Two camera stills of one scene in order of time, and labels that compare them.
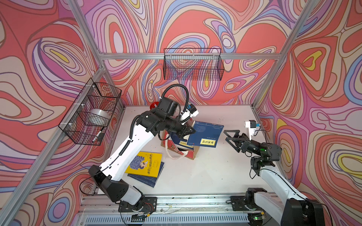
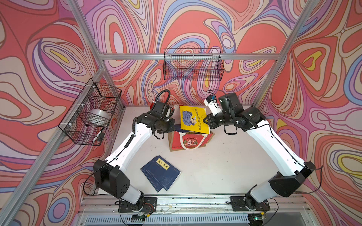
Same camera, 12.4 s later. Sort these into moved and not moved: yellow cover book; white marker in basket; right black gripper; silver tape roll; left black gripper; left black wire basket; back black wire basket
Moved: right black gripper; yellow cover book; left black gripper
Not moved: silver tape roll; left black wire basket; white marker in basket; back black wire basket
